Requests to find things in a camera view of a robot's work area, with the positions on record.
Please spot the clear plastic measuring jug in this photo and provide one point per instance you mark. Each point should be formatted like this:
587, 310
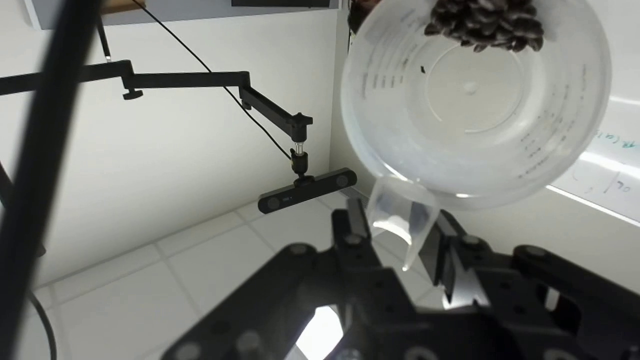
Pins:
466, 132

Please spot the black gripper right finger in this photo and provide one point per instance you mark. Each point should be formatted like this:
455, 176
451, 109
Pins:
448, 257

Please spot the black bar camera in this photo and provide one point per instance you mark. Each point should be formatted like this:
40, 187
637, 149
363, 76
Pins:
307, 191

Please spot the coffee beans heap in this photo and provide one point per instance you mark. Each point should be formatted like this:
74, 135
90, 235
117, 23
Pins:
487, 23

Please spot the thick black pole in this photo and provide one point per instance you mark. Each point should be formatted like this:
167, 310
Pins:
40, 166

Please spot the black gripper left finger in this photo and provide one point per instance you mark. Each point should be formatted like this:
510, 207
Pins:
352, 232

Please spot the whiteboard with green writing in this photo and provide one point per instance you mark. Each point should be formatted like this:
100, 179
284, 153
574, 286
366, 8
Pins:
613, 171

